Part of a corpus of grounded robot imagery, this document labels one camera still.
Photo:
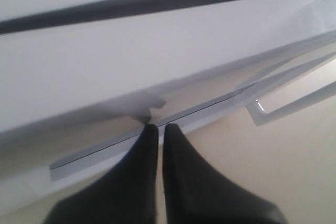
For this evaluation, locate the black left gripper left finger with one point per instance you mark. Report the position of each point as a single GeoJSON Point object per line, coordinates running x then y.
{"type": "Point", "coordinates": [125, 194]}

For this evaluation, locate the white microwave oven body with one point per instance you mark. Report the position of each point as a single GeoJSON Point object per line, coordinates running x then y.
{"type": "Point", "coordinates": [66, 63]}

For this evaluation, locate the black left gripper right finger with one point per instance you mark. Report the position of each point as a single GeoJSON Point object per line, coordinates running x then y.
{"type": "Point", "coordinates": [194, 190]}

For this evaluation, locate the white microwave door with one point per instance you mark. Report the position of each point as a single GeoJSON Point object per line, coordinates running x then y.
{"type": "Point", "coordinates": [78, 144]}

